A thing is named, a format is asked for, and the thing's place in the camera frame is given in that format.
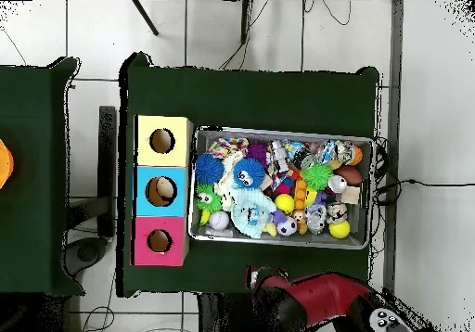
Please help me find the black tripod leg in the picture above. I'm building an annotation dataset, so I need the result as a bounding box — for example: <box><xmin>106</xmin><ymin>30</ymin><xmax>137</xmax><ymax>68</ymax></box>
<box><xmin>239</xmin><ymin>0</ymin><xmax>254</xmax><ymax>46</ymax></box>
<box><xmin>132</xmin><ymin>0</ymin><xmax>160</xmax><ymax>36</ymax></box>

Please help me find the black cable bundle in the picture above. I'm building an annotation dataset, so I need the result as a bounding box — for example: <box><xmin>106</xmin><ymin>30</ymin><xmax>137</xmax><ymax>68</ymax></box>
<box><xmin>372</xmin><ymin>136</ymin><xmax>475</xmax><ymax>259</ymax></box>

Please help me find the green covered side table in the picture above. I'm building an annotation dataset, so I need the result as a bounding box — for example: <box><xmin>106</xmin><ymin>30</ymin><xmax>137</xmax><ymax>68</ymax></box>
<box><xmin>0</xmin><ymin>56</ymin><xmax>85</xmax><ymax>297</ymax></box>

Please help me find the wooden box with three holes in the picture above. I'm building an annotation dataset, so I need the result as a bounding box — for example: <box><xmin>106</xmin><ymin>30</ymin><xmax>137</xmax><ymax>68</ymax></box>
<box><xmin>130</xmin><ymin>114</ymin><xmax>195</xmax><ymax>267</ymax></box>

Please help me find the polka dot cloth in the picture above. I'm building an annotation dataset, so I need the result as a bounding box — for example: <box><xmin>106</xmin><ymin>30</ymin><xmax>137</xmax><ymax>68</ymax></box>
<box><xmin>207</xmin><ymin>136</ymin><xmax>250</xmax><ymax>160</ymax></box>

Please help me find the dark green table cloth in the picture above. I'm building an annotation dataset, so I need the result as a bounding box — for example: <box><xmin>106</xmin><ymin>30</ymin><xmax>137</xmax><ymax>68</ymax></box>
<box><xmin>116</xmin><ymin>51</ymin><xmax>380</xmax><ymax>299</ymax></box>

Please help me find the grey round floor base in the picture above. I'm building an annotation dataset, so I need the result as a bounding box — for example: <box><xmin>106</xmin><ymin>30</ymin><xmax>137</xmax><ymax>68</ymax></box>
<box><xmin>61</xmin><ymin>236</ymin><xmax>109</xmax><ymax>278</ymax></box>

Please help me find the orange object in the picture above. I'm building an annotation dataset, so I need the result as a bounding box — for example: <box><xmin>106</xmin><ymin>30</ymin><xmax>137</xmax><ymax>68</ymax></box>
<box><xmin>0</xmin><ymin>138</ymin><xmax>15</xmax><ymax>190</ymax></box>

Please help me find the purple spiky toy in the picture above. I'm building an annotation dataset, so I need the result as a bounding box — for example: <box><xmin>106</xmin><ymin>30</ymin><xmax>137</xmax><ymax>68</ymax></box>
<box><xmin>244</xmin><ymin>140</ymin><xmax>269</xmax><ymax>164</ymax></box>

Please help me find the black and white soccer ball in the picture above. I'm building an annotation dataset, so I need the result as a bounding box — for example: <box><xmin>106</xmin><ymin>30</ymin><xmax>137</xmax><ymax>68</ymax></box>
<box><xmin>276</xmin><ymin>217</ymin><xmax>299</xmax><ymax>237</ymax></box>

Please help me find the black stand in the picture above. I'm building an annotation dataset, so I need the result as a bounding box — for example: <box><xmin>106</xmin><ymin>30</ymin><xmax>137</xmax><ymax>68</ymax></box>
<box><xmin>66</xmin><ymin>105</ymin><xmax>119</xmax><ymax>238</ymax></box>

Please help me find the green spiky ball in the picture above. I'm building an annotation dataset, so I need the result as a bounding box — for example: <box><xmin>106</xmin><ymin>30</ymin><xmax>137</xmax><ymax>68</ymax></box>
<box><xmin>302</xmin><ymin>160</ymin><xmax>334</xmax><ymax>191</ymax></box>

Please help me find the silver mesh bin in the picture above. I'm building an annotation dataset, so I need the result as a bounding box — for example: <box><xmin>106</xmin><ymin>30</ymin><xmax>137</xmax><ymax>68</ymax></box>
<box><xmin>186</xmin><ymin>125</ymin><xmax>376</xmax><ymax>250</ymax></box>

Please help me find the white baseball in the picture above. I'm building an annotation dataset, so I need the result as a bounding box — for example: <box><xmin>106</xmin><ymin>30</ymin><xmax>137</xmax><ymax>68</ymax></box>
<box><xmin>208</xmin><ymin>210</ymin><xmax>231</xmax><ymax>232</ymax></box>

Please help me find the light blue knitted cloth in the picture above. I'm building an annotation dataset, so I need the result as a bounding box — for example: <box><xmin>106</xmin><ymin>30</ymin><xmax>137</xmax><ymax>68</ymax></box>
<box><xmin>229</xmin><ymin>186</ymin><xmax>277</xmax><ymax>239</ymax></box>

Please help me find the blue spiky ball with eyes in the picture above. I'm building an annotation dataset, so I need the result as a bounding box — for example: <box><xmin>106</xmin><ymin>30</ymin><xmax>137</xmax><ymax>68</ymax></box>
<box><xmin>232</xmin><ymin>156</ymin><xmax>267</xmax><ymax>190</ymax></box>

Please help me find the yellow smiley ball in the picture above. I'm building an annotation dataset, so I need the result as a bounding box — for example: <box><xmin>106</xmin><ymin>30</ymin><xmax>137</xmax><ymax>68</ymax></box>
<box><xmin>275</xmin><ymin>193</ymin><xmax>296</xmax><ymax>215</ymax></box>

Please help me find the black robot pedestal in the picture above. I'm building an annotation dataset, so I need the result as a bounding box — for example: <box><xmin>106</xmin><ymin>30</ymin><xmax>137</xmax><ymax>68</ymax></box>
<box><xmin>196</xmin><ymin>292</ymin><xmax>261</xmax><ymax>332</ymax></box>

